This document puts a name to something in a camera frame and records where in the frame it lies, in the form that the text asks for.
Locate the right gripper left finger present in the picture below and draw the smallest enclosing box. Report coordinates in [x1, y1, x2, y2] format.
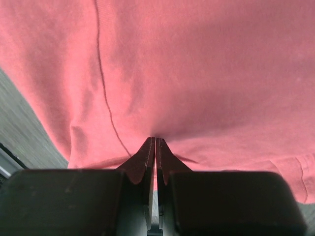
[0, 137, 155, 236]

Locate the aluminium rail frame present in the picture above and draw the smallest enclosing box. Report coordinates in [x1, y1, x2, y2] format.
[0, 144, 27, 186]

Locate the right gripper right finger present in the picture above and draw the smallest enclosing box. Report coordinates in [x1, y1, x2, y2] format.
[156, 138, 307, 236]

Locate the red t shirt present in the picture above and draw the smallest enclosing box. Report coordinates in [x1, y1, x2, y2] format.
[0, 0, 315, 204]

